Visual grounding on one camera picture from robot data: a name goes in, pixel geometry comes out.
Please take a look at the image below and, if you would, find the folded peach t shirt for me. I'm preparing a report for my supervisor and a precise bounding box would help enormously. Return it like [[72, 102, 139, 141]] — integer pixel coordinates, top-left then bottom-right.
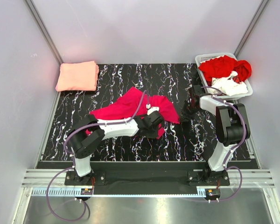
[[56, 61, 99, 92]]

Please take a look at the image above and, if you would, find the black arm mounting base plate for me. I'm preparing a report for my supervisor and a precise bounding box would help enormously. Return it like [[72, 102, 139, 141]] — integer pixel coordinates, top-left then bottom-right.
[[64, 170, 230, 187]]

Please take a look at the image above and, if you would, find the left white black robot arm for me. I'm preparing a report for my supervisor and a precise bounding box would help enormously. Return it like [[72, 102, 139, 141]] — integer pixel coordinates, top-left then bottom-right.
[[63, 111, 165, 185]]

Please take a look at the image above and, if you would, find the magenta pink t shirt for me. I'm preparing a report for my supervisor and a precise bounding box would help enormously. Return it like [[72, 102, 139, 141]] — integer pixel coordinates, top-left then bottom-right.
[[90, 87, 179, 137]]

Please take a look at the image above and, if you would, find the right aluminium frame post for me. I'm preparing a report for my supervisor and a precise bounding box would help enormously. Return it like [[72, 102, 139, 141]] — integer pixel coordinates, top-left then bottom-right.
[[233, 0, 270, 57]]

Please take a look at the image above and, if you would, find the white plastic laundry basket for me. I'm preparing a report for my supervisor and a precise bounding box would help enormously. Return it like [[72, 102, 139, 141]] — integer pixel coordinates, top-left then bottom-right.
[[195, 53, 253, 100]]

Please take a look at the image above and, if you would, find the slotted white cable duct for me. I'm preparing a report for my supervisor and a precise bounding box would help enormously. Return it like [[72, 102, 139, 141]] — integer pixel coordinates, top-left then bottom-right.
[[32, 187, 206, 198]]

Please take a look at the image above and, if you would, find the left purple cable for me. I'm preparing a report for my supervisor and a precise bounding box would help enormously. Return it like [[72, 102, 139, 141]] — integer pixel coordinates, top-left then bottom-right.
[[46, 90, 151, 221]]

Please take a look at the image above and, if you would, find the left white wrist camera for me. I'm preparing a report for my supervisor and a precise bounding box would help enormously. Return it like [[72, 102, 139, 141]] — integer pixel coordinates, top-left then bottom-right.
[[146, 104, 159, 115]]

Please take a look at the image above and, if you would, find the white printed t shirt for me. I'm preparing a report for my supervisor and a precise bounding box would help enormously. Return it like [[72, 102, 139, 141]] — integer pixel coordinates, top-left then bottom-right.
[[209, 71, 248, 96]]

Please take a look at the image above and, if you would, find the aluminium frame post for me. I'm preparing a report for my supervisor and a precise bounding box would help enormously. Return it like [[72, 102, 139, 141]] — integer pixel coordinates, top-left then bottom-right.
[[24, 0, 63, 65], [233, 0, 270, 57]]

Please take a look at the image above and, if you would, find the left aluminium frame post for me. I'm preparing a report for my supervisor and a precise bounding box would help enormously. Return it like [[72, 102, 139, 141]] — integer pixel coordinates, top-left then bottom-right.
[[24, 0, 63, 65]]

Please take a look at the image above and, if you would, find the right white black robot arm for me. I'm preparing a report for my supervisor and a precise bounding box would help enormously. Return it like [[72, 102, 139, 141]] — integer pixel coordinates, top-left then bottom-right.
[[180, 85, 251, 185]]

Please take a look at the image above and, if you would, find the red t shirt in basket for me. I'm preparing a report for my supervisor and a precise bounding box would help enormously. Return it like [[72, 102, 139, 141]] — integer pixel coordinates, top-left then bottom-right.
[[199, 56, 252, 83]]

